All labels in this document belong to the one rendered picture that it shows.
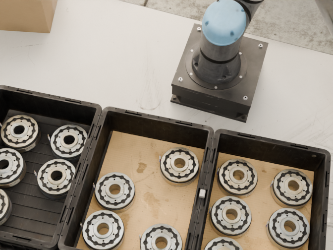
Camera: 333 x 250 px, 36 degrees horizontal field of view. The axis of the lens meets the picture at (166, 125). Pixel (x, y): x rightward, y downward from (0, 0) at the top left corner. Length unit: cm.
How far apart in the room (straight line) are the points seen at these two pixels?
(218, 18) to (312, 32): 149
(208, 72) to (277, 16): 141
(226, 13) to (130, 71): 43
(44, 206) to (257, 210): 55
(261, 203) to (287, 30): 161
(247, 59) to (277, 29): 121
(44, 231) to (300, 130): 83
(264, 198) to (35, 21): 96
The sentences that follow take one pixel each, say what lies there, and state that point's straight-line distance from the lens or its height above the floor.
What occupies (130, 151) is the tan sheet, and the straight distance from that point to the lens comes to 141.
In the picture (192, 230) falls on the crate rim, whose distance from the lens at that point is 121.
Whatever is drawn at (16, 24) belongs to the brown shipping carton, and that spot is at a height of 74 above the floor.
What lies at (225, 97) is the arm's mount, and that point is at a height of 80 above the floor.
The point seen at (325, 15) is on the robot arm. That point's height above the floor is 119.
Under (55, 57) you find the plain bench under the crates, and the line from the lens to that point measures 177.
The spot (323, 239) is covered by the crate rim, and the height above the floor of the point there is 93.
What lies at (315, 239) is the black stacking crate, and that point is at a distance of 130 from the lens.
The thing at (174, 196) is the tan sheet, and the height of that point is 83.
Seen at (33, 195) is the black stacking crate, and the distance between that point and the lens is 138.
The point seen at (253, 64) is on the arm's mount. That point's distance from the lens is 163.
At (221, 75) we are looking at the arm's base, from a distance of 155.
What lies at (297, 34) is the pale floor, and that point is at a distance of 284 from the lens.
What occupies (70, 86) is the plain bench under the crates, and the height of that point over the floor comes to 70.
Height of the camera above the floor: 207
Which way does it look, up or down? 59 degrees down
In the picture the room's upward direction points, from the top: 2 degrees clockwise
